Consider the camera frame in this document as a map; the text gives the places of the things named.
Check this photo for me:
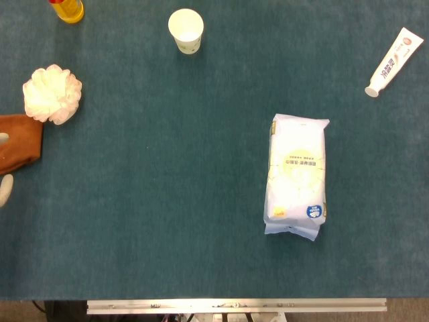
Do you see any teal table mat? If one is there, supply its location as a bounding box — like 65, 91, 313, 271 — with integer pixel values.
0, 0, 429, 301

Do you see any aluminium frame rail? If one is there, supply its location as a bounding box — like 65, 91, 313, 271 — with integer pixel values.
86, 297, 388, 316

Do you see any brown cloth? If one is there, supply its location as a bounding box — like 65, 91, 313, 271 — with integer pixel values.
0, 114, 44, 176

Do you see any white toothpaste tube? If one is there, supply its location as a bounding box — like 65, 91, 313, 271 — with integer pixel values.
364, 27, 425, 99

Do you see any white paper cup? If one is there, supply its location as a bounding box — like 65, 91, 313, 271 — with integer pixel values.
168, 8, 204, 55

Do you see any white tissue pack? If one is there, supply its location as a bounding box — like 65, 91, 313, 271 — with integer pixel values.
263, 113, 330, 242

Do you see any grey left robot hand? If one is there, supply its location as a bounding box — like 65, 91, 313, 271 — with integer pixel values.
0, 132, 15, 208

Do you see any yellow bottle with red cap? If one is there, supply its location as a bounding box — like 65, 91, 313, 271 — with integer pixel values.
48, 0, 85, 25

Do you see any pale pink bath pouf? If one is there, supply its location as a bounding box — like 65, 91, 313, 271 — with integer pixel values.
22, 64, 83, 126

